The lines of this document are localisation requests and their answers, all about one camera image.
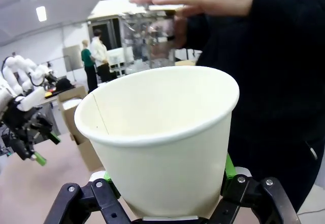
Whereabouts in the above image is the background person green shirt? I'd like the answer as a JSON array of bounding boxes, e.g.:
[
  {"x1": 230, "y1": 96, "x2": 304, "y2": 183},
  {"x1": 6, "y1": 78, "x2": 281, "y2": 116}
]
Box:
[{"x1": 80, "y1": 40, "x2": 99, "y2": 93}]

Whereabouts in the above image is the glass french press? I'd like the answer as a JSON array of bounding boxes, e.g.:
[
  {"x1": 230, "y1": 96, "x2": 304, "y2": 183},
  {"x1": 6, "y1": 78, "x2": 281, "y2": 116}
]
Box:
[{"x1": 118, "y1": 3, "x2": 188, "y2": 70}]

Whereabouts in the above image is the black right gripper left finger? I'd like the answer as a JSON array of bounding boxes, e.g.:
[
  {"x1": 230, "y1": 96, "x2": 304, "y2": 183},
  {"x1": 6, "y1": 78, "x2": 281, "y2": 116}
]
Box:
[{"x1": 43, "y1": 170, "x2": 133, "y2": 224}]

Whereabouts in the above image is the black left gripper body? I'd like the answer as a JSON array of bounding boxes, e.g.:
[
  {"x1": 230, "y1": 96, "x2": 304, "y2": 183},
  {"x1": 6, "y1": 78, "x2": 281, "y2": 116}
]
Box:
[{"x1": 2, "y1": 98, "x2": 43, "y2": 140}]

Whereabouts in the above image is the white floor cable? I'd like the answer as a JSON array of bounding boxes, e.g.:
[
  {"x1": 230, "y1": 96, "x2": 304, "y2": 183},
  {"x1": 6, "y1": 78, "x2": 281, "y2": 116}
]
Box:
[{"x1": 296, "y1": 209, "x2": 325, "y2": 216}]

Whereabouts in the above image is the rectangular ceiling light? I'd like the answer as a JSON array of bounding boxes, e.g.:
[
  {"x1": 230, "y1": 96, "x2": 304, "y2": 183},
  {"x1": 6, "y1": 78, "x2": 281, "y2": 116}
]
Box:
[{"x1": 36, "y1": 5, "x2": 47, "y2": 22}]

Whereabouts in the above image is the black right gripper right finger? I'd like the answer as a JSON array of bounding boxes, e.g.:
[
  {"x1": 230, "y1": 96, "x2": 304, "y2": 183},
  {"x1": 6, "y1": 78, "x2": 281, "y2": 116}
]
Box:
[{"x1": 213, "y1": 152, "x2": 303, "y2": 224}]

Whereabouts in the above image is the person's right hand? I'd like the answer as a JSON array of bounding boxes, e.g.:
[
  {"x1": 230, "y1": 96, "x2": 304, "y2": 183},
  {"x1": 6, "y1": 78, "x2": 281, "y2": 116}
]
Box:
[{"x1": 173, "y1": 15, "x2": 189, "y2": 49}]

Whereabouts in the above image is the black bag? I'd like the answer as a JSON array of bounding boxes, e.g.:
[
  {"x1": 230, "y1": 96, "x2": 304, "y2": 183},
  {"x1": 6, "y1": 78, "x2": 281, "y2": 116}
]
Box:
[{"x1": 55, "y1": 78, "x2": 75, "y2": 91}]

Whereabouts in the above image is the person's black hoodie torso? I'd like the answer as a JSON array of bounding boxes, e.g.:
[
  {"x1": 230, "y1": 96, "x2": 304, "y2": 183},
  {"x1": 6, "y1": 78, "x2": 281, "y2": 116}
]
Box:
[{"x1": 186, "y1": 0, "x2": 325, "y2": 213}]

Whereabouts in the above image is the background person white shirt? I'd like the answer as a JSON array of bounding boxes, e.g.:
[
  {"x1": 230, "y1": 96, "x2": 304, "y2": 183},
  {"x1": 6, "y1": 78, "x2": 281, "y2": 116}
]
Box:
[{"x1": 90, "y1": 29, "x2": 115, "y2": 83}]

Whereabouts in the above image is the white paper cup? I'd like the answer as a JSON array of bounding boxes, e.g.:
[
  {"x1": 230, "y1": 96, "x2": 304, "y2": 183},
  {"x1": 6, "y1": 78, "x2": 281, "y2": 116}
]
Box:
[{"x1": 74, "y1": 66, "x2": 240, "y2": 218}]

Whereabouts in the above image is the brown cardboard box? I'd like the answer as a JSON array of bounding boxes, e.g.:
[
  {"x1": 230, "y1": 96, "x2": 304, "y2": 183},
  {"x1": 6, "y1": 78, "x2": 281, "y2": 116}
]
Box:
[{"x1": 57, "y1": 85, "x2": 105, "y2": 172}]

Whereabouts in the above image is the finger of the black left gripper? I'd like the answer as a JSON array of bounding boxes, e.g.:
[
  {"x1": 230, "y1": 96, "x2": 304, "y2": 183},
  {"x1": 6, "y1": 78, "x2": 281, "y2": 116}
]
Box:
[
  {"x1": 11, "y1": 137, "x2": 48, "y2": 167},
  {"x1": 30, "y1": 116, "x2": 61, "y2": 145}
]

